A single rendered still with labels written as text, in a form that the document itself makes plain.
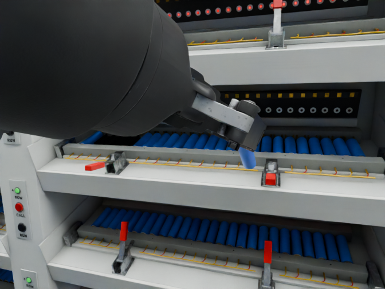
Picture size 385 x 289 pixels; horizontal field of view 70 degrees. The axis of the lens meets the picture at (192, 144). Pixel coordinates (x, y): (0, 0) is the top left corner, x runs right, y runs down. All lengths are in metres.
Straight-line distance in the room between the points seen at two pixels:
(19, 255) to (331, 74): 0.66
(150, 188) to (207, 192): 0.10
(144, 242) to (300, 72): 0.42
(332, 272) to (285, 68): 0.35
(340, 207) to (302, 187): 0.05
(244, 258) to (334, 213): 0.19
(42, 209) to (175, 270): 0.28
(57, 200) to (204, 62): 0.42
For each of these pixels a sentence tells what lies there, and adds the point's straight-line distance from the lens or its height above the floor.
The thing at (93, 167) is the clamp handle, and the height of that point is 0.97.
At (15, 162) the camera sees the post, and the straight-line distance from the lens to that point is 0.63.
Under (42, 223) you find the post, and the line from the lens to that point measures 0.63.
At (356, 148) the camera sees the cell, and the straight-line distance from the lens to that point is 0.52.
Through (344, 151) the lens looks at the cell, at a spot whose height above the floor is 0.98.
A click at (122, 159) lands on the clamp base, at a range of 0.51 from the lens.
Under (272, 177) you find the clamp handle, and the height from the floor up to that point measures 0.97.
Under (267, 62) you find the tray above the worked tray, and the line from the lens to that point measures 0.40.
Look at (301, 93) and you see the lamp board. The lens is 0.56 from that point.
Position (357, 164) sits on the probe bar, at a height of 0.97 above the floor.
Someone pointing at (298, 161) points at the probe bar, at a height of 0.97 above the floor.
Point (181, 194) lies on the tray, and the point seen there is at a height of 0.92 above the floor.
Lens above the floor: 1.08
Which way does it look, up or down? 10 degrees down
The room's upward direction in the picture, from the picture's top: 1 degrees counter-clockwise
